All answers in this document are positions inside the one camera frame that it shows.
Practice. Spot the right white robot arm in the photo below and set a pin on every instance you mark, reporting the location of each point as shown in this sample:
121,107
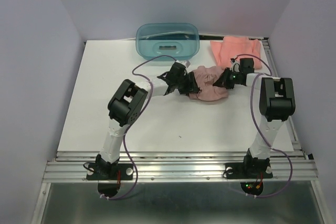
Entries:
272,102

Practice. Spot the dusty pink ruffled skirt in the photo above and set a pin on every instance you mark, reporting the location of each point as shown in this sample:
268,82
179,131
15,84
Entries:
205,78

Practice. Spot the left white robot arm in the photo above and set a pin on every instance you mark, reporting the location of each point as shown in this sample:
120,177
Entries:
127,104

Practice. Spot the teal plastic basin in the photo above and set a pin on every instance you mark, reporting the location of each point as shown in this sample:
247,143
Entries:
179,40

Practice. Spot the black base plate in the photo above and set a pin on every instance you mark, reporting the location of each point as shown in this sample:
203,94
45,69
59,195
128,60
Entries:
123,172
242,171

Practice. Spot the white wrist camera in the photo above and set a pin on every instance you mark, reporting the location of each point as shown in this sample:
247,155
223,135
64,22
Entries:
234,64
186,63

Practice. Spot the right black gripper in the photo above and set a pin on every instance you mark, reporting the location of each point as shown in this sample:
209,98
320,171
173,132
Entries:
222,81

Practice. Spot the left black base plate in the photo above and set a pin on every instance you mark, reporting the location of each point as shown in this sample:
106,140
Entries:
123,172

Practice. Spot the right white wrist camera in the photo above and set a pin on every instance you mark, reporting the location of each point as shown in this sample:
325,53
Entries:
234,64

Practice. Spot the folded coral pink skirt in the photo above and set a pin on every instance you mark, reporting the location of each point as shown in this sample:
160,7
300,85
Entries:
231,47

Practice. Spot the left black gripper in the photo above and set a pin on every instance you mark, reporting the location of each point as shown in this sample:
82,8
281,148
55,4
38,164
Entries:
191,87

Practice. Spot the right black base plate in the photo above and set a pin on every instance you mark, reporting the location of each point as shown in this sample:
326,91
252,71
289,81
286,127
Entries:
242,171

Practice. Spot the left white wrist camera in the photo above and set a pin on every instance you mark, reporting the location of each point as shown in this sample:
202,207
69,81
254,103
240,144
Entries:
186,63

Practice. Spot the aluminium rail frame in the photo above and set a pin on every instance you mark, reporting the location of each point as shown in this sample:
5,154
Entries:
180,162

